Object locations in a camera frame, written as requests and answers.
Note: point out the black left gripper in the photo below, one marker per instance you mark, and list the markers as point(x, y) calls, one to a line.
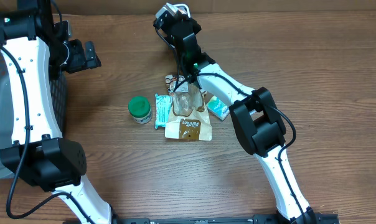
point(81, 62)

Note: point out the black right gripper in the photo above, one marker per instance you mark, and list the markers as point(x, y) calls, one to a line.
point(196, 25)

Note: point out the green lid jar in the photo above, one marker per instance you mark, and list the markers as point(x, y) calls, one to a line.
point(140, 109)

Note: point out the teal wipes packet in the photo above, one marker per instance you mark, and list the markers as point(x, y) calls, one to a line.
point(163, 107)

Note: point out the teal tissue pack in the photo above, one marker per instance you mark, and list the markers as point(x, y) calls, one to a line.
point(218, 108)

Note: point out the clear brown bread bag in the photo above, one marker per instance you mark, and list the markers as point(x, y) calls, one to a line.
point(188, 117)

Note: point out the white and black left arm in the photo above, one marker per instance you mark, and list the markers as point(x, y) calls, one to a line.
point(37, 52)

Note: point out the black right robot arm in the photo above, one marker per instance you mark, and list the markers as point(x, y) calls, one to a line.
point(259, 125)

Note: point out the white barcode scanner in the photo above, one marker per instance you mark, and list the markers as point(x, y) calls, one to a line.
point(183, 8)

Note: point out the dark grey plastic basket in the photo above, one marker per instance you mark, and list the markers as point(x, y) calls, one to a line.
point(47, 106)

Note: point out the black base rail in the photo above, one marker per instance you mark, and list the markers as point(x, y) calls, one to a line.
point(256, 219)

